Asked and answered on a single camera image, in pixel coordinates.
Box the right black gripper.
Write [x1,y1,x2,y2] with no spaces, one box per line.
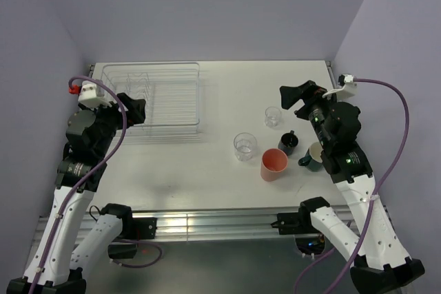
[280,79,344,148]

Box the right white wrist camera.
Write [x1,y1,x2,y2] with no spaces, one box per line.
[322,74,357,101]

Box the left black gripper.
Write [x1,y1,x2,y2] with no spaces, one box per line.
[79,92,145,156]

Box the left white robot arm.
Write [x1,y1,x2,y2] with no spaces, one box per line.
[6,93,146,293]

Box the pink plastic cup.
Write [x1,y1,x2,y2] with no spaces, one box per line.
[260,148,288,182]

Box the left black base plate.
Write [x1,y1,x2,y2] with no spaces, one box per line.
[134,217,157,240]

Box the white wire dish rack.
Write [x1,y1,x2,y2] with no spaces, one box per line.
[94,62,200,138]

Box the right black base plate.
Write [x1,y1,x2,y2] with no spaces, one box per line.
[271,212,305,235]

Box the large clear faceted glass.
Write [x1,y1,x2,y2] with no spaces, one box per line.
[233,132,258,162]

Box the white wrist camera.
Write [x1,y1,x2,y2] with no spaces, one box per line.
[322,74,357,101]
[78,81,110,109]

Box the small black mug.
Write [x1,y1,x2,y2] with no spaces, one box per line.
[278,130,299,156]

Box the aluminium mounting rail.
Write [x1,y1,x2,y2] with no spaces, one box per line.
[31,205,359,249]

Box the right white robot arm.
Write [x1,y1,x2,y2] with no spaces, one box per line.
[279,74,425,293]

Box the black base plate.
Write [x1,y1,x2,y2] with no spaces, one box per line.
[271,212,305,235]
[134,217,157,240]

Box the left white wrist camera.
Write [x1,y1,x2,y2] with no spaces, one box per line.
[78,81,110,109]

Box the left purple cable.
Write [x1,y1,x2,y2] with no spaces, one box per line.
[27,76,129,294]

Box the small clear glass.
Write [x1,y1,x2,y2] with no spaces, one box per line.
[265,106,282,127]

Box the dark green mug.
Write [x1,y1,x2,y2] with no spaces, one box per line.
[298,142,323,172]

